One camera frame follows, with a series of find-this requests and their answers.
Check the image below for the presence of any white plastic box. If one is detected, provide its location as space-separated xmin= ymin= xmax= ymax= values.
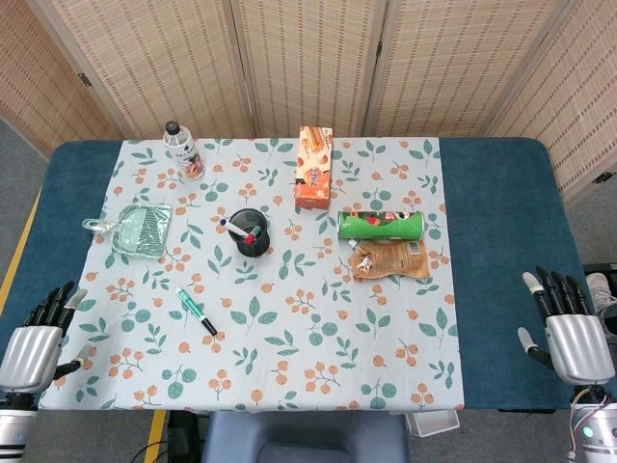
xmin=404 ymin=411 xmax=462 ymax=438

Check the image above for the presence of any blue padded chair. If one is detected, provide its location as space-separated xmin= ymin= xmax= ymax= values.
xmin=201 ymin=410 xmax=410 ymax=463

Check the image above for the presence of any black pen holder cup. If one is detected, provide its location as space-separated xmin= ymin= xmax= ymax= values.
xmin=228 ymin=207 xmax=272 ymax=259

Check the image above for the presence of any black table base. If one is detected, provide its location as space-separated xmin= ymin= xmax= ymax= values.
xmin=167 ymin=410 xmax=204 ymax=463

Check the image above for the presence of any mint green dustpan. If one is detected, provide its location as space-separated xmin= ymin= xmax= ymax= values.
xmin=81 ymin=204 xmax=174 ymax=264

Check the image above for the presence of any green chips can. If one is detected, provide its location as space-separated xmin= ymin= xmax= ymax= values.
xmin=336 ymin=209 xmax=428 ymax=241

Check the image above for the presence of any blue felt table cover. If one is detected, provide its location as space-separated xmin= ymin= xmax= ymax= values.
xmin=0 ymin=137 xmax=597 ymax=413

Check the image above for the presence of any brown snack pouch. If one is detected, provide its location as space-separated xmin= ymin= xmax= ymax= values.
xmin=347 ymin=239 xmax=431 ymax=283

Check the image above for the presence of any white marker with blue cap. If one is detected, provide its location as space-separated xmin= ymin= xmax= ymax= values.
xmin=219 ymin=217 xmax=248 ymax=238

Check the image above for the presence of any black floor cable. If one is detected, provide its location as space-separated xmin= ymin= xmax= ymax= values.
xmin=128 ymin=436 xmax=168 ymax=463

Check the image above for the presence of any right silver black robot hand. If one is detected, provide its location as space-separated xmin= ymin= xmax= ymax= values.
xmin=517 ymin=265 xmax=617 ymax=387

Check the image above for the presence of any green marker pen black cap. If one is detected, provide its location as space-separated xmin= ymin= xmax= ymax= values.
xmin=175 ymin=287 xmax=219 ymax=336

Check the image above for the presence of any floral leaf print tablecloth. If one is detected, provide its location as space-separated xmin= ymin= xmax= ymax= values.
xmin=38 ymin=138 xmax=466 ymax=412

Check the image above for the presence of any orange biscuit box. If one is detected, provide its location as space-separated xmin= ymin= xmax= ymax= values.
xmin=294 ymin=125 xmax=335 ymax=212

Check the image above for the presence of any bamboo folding screen panel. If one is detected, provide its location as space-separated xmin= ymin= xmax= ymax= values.
xmin=229 ymin=0 xmax=389 ymax=139
xmin=28 ymin=0 xmax=259 ymax=141
xmin=0 ymin=0 xmax=124 ymax=158
xmin=363 ymin=0 xmax=582 ymax=139
xmin=486 ymin=0 xmax=617 ymax=202

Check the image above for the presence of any clear plastic drink bottle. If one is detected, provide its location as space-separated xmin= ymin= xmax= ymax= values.
xmin=162 ymin=120 xmax=207 ymax=182

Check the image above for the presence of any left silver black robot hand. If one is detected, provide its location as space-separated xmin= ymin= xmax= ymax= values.
xmin=0 ymin=281 xmax=97 ymax=395

